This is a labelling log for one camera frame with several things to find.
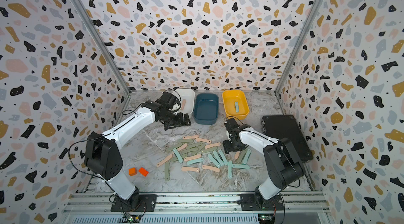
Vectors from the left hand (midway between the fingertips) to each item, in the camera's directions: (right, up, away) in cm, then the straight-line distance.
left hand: (186, 123), depth 86 cm
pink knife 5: (+16, -14, +8) cm, 22 cm away
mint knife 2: (+35, -18, +4) cm, 39 cm away
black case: (+55, -4, +11) cm, 56 cm away
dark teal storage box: (+10, +8, +25) cm, 28 cm away
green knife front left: (-10, -25, -2) cm, 27 cm away
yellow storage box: (+28, +17, +37) cm, 49 cm away
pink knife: (-11, -20, +2) cm, 23 cm away
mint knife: (+32, +9, +27) cm, 43 cm away
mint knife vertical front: (+24, -24, -2) cm, 34 cm away
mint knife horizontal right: (+30, -23, 0) cm, 38 cm away
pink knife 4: (+28, -18, +3) cm, 34 cm away
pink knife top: (+2, -10, +12) cm, 15 cm away
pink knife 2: (+4, -24, -2) cm, 25 cm away
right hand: (+25, -15, +5) cm, 30 cm away
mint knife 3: (+5, -21, +1) cm, 21 cm away
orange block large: (-23, -25, -2) cm, 34 cm away
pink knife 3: (+14, -24, 0) cm, 28 cm away
